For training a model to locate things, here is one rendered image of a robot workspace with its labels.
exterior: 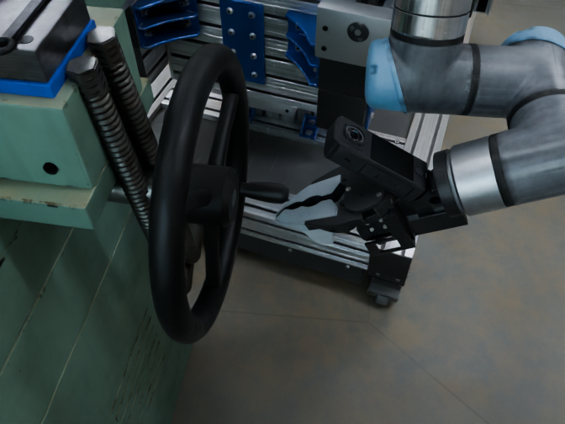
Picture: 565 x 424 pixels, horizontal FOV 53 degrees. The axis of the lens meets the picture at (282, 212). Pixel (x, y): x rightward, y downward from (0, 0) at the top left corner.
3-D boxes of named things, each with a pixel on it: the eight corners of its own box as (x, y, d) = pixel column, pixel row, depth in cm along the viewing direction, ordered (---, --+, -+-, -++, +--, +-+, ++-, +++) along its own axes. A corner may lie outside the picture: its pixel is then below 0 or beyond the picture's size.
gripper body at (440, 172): (366, 259, 65) (472, 238, 59) (334, 214, 60) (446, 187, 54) (370, 209, 70) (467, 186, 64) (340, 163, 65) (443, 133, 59)
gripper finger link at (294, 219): (292, 260, 69) (361, 246, 65) (266, 231, 65) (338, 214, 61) (295, 240, 71) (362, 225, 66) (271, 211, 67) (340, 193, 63)
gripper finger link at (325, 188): (295, 241, 71) (362, 225, 66) (271, 211, 67) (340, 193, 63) (298, 221, 73) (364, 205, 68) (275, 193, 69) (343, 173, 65)
